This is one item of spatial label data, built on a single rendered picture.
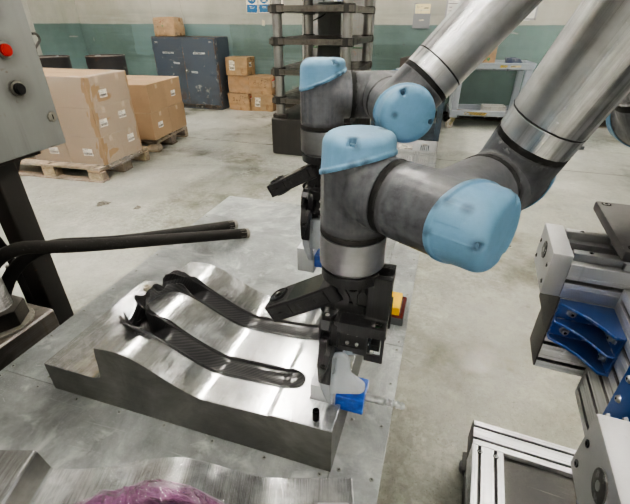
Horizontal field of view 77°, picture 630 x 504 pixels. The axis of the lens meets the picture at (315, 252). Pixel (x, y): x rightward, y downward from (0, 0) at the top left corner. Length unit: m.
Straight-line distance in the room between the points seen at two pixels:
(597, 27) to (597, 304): 0.59
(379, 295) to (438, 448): 1.26
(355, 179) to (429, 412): 1.47
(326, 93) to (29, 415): 0.71
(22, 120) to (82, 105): 3.15
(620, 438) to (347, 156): 0.39
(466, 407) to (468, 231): 1.54
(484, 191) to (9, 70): 1.07
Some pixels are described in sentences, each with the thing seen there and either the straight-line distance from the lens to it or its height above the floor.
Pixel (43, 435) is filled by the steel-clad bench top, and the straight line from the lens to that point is 0.80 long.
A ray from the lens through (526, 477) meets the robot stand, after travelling 1.46.
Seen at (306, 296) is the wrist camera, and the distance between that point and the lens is 0.49.
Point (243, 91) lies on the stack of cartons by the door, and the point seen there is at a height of 0.31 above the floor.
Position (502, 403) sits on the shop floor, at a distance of 1.90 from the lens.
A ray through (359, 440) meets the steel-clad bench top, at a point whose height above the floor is 0.80.
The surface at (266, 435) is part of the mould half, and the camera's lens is 0.63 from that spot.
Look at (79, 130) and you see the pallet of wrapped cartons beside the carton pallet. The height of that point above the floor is 0.47.
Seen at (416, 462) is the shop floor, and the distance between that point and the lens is 1.64.
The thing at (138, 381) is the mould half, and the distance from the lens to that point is 0.69.
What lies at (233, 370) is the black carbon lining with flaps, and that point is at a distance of 0.67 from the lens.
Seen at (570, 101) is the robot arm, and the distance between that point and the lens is 0.41.
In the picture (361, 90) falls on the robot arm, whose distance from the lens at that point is 0.69.
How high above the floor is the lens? 1.36
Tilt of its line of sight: 30 degrees down
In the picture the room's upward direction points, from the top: straight up
